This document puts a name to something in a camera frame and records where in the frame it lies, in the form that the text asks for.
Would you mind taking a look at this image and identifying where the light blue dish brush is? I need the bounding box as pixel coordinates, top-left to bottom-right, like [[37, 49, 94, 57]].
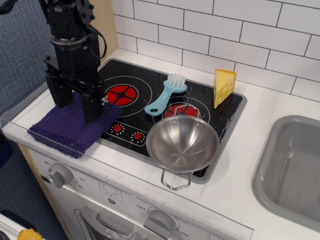
[[144, 73, 188, 116]]

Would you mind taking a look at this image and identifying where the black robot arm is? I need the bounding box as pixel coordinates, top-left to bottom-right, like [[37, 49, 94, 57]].
[[0, 0, 108, 123]]

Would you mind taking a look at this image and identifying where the grey oven knob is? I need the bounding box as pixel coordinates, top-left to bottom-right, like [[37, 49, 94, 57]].
[[143, 210, 176, 239], [48, 163, 74, 189]]

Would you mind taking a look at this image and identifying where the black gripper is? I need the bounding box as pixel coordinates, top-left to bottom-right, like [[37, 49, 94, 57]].
[[44, 32, 104, 123]]

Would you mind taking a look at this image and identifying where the steel bowl with wire handle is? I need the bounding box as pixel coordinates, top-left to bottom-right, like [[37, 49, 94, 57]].
[[146, 115, 221, 191]]

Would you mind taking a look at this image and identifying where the grey right oven knob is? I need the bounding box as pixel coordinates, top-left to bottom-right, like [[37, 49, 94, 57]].
[[143, 210, 176, 239]]

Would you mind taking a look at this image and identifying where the yellow black object bottom left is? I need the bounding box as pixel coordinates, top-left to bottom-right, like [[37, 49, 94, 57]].
[[0, 209, 43, 240]]

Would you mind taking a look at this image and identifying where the light wooden side panel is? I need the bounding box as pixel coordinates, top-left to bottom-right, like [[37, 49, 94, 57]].
[[89, 0, 118, 64]]

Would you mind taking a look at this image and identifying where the white toy oven front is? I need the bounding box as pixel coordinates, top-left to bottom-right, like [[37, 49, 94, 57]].
[[29, 150, 253, 240]]

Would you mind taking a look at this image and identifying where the black toy stovetop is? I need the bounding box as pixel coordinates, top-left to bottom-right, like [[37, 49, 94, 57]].
[[96, 58, 248, 185]]

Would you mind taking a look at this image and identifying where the grey sink basin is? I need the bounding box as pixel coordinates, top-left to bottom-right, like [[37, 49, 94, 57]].
[[252, 115, 320, 232]]

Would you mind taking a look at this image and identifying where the yellow toy cheese wedge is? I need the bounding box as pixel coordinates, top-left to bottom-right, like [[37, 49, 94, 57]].
[[213, 69, 237, 109]]

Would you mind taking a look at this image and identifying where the grey left oven knob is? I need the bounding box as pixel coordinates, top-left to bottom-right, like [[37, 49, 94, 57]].
[[48, 163, 74, 189]]

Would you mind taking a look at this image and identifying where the purple towel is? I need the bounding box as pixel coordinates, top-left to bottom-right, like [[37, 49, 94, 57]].
[[28, 92, 122, 159]]

